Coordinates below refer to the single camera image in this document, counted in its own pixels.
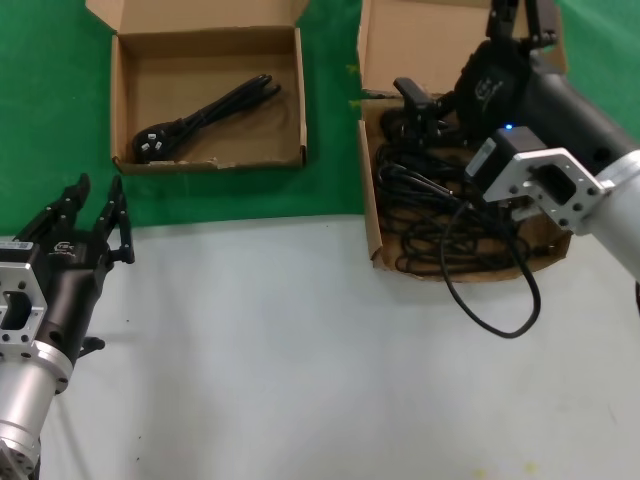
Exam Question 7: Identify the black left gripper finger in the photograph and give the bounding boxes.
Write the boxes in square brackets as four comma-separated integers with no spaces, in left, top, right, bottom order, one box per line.
[92,174,137,265]
[12,172,93,244]

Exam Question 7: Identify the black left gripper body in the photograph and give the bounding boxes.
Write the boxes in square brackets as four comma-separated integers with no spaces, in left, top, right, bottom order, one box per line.
[29,232,114,364]

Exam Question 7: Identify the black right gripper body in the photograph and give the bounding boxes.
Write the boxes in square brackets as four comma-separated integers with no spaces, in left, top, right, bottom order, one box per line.
[451,41,640,174]

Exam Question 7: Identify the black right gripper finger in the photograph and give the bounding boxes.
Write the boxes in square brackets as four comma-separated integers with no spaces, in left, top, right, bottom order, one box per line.
[486,0,559,52]
[393,77,457,147]

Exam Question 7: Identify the black three-prong power cable bundle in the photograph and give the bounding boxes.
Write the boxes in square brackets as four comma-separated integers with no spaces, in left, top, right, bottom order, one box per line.
[130,73,283,164]

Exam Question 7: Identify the torn open cardboard box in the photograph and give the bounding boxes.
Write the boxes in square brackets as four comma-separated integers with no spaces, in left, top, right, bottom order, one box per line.
[355,0,579,285]

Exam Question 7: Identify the shallow open cardboard box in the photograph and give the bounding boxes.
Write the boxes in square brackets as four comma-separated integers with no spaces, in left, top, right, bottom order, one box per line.
[84,0,311,176]

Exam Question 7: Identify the small black clamp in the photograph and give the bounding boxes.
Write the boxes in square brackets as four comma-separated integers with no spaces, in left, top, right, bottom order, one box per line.
[78,335,107,358]

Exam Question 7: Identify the green cloth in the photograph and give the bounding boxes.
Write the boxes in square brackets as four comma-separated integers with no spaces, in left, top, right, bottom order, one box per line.
[0,0,640,236]

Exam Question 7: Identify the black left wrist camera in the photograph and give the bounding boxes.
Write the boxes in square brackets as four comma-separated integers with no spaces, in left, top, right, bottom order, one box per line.
[0,237,38,262]

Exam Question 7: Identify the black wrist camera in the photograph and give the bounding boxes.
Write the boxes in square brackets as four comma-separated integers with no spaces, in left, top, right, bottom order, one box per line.
[463,126,540,195]
[0,237,38,262]

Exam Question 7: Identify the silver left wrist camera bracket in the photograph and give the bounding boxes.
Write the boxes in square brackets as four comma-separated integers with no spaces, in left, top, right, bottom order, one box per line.
[0,252,50,357]

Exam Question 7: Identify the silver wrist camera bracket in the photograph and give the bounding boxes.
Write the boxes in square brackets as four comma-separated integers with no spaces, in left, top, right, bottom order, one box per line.
[0,252,50,357]
[481,146,608,236]

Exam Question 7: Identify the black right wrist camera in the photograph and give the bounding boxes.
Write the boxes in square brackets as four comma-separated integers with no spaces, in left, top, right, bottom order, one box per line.
[463,126,540,195]

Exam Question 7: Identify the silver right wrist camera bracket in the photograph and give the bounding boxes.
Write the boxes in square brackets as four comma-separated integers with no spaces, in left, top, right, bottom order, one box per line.
[481,146,608,236]

